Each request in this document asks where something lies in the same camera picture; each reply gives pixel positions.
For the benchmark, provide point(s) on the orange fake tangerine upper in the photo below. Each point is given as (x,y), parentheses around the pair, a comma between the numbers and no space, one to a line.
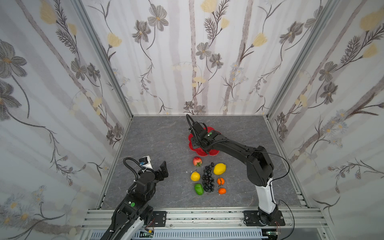
(220,181)

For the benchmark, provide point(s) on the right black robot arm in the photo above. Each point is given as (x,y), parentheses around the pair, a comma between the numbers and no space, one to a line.
(260,168)

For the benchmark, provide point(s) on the red fake apple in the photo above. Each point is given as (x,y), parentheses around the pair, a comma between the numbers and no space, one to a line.
(197,162)

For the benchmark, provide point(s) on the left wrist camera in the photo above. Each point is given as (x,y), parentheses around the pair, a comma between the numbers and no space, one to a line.
(145,162)

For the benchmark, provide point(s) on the orange fake tangerine lower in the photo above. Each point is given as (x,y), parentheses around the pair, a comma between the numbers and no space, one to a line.
(222,191)

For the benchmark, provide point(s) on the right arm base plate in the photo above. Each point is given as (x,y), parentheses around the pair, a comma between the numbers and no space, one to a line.
(261,219)

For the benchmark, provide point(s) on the white perforated cable duct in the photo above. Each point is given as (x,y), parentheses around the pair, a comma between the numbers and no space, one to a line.
(200,234)

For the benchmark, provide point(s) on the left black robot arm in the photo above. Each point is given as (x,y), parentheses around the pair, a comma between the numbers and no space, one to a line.
(134,210)

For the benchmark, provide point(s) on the orange fake tangerine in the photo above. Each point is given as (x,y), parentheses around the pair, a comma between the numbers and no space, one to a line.
(220,181)
(222,191)

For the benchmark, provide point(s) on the red flower-shaped fruit bowl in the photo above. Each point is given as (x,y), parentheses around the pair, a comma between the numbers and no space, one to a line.
(204,149)

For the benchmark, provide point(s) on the black fake grape bunch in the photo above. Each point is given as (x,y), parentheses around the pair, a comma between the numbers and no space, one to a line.
(207,179)

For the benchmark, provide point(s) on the yellow fake lemon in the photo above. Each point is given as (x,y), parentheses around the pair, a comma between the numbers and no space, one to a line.
(219,169)

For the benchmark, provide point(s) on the aluminium mounting rail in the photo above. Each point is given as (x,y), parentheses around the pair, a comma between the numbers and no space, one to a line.
(215,218)

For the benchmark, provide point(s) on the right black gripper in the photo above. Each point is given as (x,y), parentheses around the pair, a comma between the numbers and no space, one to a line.
(197,135)

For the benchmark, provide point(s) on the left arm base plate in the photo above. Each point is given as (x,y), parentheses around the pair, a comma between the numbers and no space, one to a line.
(157,219)

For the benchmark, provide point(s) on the yellow fake pear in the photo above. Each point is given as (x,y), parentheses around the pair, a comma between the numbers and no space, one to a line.
(195,176)

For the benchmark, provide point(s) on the green fake lime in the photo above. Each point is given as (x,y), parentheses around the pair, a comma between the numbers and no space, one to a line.
(199,189)

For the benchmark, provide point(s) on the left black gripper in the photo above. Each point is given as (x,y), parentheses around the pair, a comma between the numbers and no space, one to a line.
(160,173)

